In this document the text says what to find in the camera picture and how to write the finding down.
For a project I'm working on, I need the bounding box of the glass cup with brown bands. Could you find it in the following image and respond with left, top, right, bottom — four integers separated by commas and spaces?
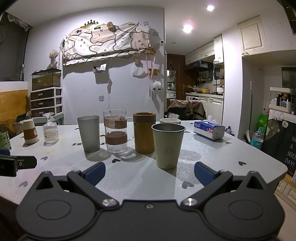
103, 109, 135, 153

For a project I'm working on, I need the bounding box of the brown paper cup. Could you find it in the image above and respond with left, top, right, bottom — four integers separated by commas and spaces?
22, 119, 39, 146

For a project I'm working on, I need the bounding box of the dried flower bouquet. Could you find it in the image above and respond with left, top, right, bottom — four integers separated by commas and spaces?
48, 49, 59, 69

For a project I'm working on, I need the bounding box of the white kitchen counter cabinet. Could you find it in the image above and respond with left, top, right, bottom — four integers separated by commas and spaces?
185, 92, 224, 124

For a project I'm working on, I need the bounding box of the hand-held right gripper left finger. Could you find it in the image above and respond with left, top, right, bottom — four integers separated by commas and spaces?
32, 162, 120, 210

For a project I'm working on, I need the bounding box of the white wall cabinet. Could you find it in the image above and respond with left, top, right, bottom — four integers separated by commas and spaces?
237, 15, 269, 56

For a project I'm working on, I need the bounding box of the green shopping bag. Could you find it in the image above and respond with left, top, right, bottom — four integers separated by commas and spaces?
255, 113, 270, 135

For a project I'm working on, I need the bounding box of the chair with brown clothing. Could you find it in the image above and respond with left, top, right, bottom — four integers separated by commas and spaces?
167, 99, 207, 121

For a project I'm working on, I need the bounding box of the green tin can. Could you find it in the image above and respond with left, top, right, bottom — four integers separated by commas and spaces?
0, 131, 12, 150

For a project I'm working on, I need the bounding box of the clear wine glass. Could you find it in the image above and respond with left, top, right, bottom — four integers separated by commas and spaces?
42, 112, 60, 143

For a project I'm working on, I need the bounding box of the grey frosted cup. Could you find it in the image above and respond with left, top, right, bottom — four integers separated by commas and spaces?
77, 115, 100, 153

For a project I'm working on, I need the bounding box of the wooden board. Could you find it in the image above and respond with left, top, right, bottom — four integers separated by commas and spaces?
0, 88, 31, 123

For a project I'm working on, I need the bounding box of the white plastic drawer unit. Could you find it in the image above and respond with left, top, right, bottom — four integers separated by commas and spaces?
30, 87, 63, 118

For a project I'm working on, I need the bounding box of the blue tissue pack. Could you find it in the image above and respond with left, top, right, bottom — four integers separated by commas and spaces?
193, 115, 226, 141

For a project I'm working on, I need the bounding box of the black range hood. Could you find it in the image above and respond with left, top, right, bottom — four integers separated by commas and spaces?
184, 60, 214, 70

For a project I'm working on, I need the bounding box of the printed cartoon cloth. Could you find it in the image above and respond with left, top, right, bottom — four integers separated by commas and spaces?
60, 22, 152, 66

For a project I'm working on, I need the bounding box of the cream metal cup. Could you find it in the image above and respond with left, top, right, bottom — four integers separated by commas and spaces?
151, 123, 186, 169

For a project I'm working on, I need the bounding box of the white storage shelf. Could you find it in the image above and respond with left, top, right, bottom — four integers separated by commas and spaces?
269, 87, 296, 114

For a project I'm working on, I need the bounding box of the gold crown decoration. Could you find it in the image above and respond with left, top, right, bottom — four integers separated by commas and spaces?
80, 20, 97, 29

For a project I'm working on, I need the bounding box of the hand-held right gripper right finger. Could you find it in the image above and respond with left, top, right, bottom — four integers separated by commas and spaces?
180, 162, 270, 209

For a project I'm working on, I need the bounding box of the plastic water bottle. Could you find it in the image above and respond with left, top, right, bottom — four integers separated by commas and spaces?
250, 127, 264, 150

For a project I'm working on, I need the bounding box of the glass fish tank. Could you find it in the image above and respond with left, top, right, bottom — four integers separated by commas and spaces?
31, 68, 62, 91

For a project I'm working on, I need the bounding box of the white plastic bag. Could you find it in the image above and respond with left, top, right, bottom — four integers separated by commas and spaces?
132, 65, 147, 78

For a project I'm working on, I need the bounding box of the bamboo cup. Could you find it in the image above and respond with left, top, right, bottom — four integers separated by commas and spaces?
133, 112, 156, 154

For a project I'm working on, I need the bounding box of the black chalkboard sign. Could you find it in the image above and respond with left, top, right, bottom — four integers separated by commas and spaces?
261, 117, 296, 176

